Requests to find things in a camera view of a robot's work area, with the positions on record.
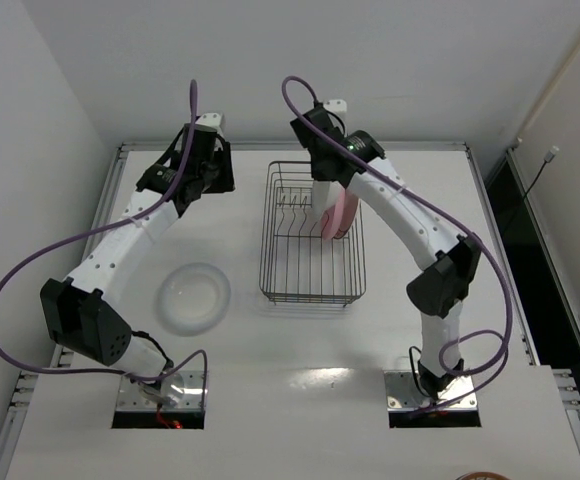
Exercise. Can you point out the brown round object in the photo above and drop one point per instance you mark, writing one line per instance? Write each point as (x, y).
(482, 475)

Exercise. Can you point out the pale blue fluted plate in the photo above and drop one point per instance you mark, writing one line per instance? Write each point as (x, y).
(324, 195)

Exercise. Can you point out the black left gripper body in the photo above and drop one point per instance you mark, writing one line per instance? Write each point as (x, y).
(221, 170)

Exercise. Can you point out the white deep plate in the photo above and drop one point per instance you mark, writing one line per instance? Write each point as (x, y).
(193, 299)

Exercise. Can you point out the pink plate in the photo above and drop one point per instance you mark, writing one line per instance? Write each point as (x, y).
(331, 219)

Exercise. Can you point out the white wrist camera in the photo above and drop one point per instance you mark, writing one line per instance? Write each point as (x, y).
(338, 107)
(215, 120)

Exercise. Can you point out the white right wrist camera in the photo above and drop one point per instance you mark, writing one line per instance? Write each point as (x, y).
(338, 107)

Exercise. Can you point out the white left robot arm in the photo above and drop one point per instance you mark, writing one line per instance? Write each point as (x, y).
(81, 311)

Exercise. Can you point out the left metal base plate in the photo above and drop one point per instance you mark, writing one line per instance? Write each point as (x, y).
(184, 392)

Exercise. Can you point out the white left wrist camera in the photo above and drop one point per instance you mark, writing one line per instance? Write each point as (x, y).
(215, 120)

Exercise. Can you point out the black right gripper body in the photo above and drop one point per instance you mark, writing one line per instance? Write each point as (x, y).
(323, 168)

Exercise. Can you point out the grey wire dish rack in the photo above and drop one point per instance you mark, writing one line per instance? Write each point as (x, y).
(297, 264)

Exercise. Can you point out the green rimmed printed plate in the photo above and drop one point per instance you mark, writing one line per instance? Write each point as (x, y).
(348, 218)

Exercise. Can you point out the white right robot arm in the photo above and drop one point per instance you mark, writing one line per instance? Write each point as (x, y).
(447, 259)

